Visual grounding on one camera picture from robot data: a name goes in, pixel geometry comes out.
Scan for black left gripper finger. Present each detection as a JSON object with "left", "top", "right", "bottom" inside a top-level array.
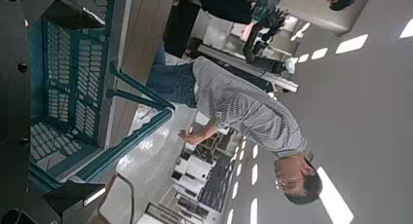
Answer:
[
  {"left": 42, "top": 0, "right": 106, "bottom": 30},
  {"left": 41, "top": 182, "right": 107, "bottom": 218}
]

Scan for teal plastic crate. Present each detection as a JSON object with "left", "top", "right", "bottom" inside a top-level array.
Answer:
[{"left": 27, "top": 0, "right": 176, "bottom": 194}]

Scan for beige table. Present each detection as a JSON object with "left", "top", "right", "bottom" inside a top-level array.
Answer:
[{"left": 97, "top": 172, "right": 138, "bottom": 224}]

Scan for white shelf units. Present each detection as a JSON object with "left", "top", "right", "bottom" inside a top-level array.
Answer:
[{"left": 170, "top": 154, "right": 214, "bottom": 194}]

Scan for person in black clothes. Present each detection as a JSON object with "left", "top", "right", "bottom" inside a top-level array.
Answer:
[{"left": 163, "top": 0, "right": 358, "bottom": 58}]

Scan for white workbench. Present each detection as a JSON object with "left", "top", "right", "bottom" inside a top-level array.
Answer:
[{"left": 197, "top": 43, "right": 300, "bottom": 93}]

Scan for person in grey checked shirt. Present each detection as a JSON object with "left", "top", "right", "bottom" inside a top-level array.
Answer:
[{"left": 145, "top": 56, "right": 323, "bottom": 205}]

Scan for black cable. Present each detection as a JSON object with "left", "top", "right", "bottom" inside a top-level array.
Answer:
[{"left": 116, "top": 172, "right": 136, "bottom": 224}]

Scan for dark display wall panel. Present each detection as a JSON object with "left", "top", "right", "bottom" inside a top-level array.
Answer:
[{"left": 197, "top": 155, "right": 236, "bottom": 213}]

